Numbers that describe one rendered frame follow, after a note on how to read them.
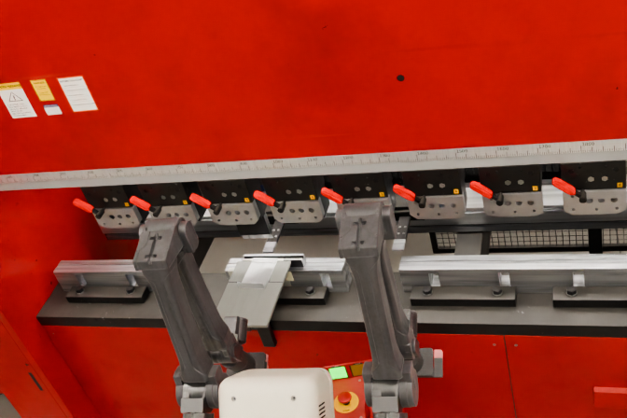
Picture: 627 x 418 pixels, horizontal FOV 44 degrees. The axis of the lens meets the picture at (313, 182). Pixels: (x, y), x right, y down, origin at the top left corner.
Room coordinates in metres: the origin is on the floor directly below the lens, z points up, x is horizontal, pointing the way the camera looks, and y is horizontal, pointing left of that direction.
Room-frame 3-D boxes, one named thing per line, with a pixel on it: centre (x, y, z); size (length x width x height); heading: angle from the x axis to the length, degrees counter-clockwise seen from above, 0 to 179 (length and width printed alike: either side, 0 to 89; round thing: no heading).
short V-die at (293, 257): (1.89, 0.19, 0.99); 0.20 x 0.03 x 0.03; 66
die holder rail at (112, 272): (2.12, 0.71, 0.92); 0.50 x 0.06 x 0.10; 66
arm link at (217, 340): (1.34, 0.33, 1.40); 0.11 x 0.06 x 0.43; 70
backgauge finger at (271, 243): (2.03, 0.15, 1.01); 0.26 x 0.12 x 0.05; 156
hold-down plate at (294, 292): (1.83, 0.20, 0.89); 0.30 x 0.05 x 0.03; 66
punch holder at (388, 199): (1.74, -0.13, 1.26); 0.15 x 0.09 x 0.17; 66
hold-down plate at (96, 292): (2.09, 0.78, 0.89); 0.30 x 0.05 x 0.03; 66
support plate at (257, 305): (1.76, 0.27, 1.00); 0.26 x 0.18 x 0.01; 156
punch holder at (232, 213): (1.91, 0.24, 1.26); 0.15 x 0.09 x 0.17; 66
